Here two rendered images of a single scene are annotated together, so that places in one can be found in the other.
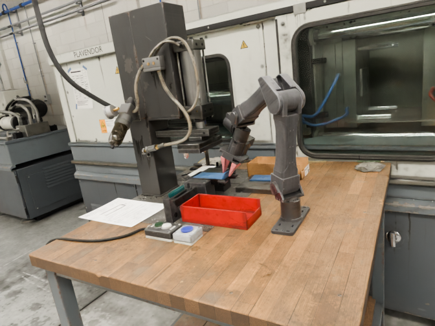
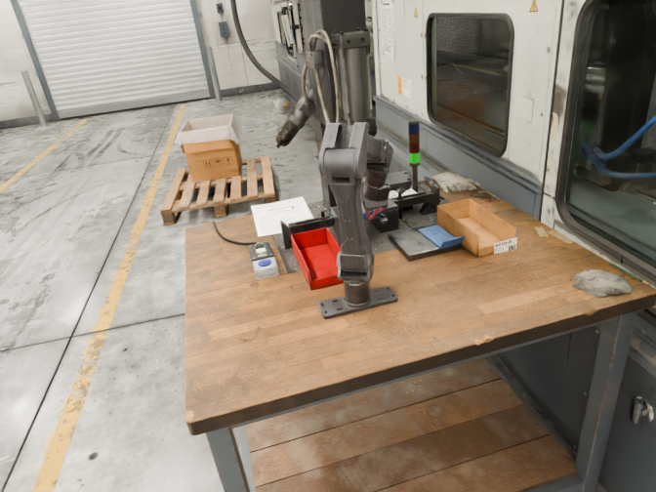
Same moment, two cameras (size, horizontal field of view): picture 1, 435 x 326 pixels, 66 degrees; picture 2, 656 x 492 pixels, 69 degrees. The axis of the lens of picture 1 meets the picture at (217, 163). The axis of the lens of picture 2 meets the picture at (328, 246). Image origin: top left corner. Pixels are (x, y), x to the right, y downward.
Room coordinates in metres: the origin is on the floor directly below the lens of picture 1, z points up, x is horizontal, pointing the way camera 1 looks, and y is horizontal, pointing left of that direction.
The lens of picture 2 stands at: (0.24, -0.91, 1.60)
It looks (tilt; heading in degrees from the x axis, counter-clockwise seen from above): 27 degrees down; 47
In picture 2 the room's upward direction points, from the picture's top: 7 degrees counter-clockwise
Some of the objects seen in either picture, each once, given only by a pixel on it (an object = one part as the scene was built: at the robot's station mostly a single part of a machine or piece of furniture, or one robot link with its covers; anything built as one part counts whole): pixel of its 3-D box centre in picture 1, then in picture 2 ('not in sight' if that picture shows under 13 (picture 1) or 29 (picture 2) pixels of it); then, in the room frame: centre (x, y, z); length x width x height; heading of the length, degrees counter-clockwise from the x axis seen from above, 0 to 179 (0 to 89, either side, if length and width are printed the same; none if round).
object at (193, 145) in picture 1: (182, 118); not in sight; (1.35, 0.12, 1.22); 0.26 x 0.18 x 0.30; 59
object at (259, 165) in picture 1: (278, 167); (474, 226); (1.47, -0.27, 0.93); 0.25 x 0.13 x 0.08; 59
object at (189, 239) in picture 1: (188, 238); (266, 271); (0.95, 0.12, 0.90); 0.07 x 0.07 x 0.06; 59
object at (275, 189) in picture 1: (286, 189); (354, 266); (0.99, -0.20, 1.00); 0.09 x 0.06 x 0.06; 114
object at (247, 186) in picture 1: (261, 184); (424, 241); (1.34, -0.17, 0.91); 0.17 x 0.16 x 0.02; 149
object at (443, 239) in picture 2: (268, 174); (440, 232); (1.37, -0.21, 0.93); 0.15 x 0.07 x 0.03; 63
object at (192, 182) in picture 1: (207, 176); (363, 208); (1.32, 0.05, 0.98); 0.20 x 0.10 x 0.01; 149
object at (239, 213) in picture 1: (220, 210); (319, 256); (1.07, 0.01, 0.93); 0.25 x 0.12 x 0.06; 59
